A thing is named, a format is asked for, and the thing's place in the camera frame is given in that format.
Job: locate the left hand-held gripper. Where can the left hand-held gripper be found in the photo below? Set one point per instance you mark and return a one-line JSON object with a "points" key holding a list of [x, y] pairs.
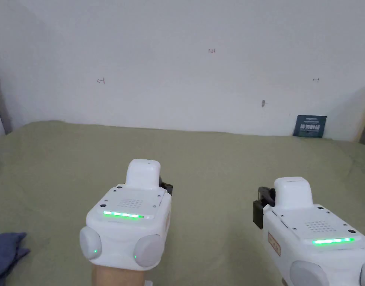
{"points": [[125, 229]]}

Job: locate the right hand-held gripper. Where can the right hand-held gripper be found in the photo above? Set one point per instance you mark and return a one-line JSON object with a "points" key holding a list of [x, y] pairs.
{"points": [[316, 256]]}

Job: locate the person's left hand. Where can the person's left hand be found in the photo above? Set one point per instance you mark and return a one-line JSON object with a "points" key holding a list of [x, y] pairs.
{"points": [[116, 275]]}

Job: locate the bed with pale green sheet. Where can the bed with pale green sheet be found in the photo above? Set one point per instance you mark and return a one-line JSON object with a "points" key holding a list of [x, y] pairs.
{"points": [[206, 166]]}

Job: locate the dark blue printed card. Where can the dark blue printed card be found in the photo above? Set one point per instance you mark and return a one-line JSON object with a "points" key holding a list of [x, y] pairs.
{"points": [[309, 126]]}

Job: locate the dark blue garment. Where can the dark blue garment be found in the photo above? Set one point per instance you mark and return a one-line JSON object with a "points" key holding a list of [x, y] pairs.
{"points": [[6, 259]]}

